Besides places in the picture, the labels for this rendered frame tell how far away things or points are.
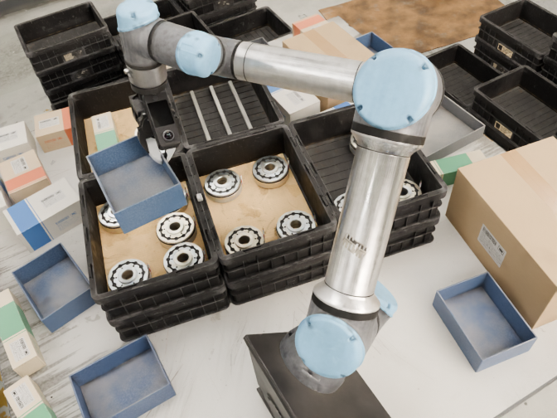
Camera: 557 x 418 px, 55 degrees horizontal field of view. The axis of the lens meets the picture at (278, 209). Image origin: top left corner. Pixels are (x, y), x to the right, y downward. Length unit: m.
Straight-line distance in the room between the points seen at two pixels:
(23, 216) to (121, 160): 0.51
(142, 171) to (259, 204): 0.36
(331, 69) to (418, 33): 2.68
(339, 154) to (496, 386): 0.74
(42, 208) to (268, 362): 0.92
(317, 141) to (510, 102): 1.19
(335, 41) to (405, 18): 1.82
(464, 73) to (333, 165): 1.46
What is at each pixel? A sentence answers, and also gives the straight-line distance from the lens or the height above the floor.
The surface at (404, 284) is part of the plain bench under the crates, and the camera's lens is 1.49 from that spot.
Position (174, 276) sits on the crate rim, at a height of 0.93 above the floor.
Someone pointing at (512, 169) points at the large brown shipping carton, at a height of 0.90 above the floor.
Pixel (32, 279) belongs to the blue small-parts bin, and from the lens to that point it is 1.69.
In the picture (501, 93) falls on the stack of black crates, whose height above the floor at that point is 0.38.
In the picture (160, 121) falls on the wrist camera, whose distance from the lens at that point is 1.09.
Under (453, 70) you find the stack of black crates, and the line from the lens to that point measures 2.91.
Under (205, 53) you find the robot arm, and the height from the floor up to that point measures 1.43.
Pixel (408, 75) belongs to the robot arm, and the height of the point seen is 1.49.
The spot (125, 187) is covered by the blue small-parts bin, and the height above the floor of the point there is 1.07.
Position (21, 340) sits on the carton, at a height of 0.76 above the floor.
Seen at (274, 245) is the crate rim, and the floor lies 0.93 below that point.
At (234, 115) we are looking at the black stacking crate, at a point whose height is 0.83.
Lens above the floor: 1.96
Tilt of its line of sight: 50 degrees down
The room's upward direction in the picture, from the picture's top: 6 degrees counter-clockwise
